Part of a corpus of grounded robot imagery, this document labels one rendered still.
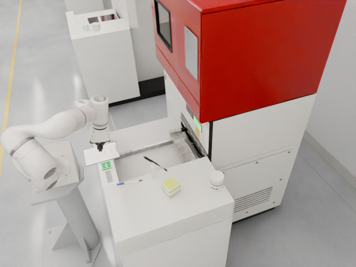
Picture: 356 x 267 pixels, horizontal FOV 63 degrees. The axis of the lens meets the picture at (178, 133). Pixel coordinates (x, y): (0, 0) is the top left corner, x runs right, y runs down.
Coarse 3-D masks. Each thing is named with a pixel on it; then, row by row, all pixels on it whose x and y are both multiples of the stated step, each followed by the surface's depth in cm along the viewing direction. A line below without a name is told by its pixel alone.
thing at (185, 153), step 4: (172, 136) 200; (172, 140) 199; (176, 144) 194; (180, 144) 194; (184, 144) 194; (176, 148) 192; (180, 148) 191; (184, 148) 191; (188, 148) 190; (180, 152) 188; (184, 152) 188; (188, 152) 188; (180, 156) 188; (184, 156) 185; (188, 156) 185; (192, 156) 185; (184, 160) 183; (188, 160) 183; (192, 160) 183
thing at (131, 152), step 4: (164, 140) 201; (168, 140) 201; (152, 144) 199; (156, 144) 199; (160, 144) 200; (164, 144) 201; (168, 144) 202; (136, 148) 197; (140, 148) 197; (144, 148) 197; (148, 148) 198; (152, 148) 200; (124, 152) 195; (128, 152) 194; (132, 152) 195; (136, 152) 197; (140, 152) 198; (120, 156) 194; (124, 156) 195
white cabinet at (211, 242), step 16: (224, 224) 160; (176, 240) 153; (192, 240) 159; (208, 240) 166; (224, 240) 173; (128, 256) 146; (144, 256) 152; (160, 256) 158; (176, 256) 165; (192, 256) 172; (208, 256) 180; (224, 256) 188
